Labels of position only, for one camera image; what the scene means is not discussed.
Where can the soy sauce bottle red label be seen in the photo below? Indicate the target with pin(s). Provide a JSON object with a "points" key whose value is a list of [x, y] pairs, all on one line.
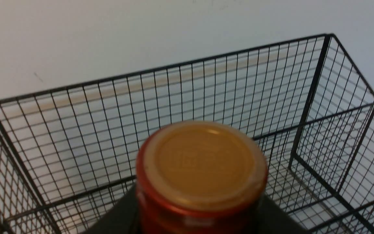
{"points": [[199, 177]]}

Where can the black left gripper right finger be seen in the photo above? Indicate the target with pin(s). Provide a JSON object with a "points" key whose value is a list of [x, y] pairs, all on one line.
{"points": [[273, 220]]}

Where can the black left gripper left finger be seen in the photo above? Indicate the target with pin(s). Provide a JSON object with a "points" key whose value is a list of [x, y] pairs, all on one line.
{"points": [[122, 218]]}

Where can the black wire mesh rack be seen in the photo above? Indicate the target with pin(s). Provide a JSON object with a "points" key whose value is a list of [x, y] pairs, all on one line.
{"points": [[67, 155]]}

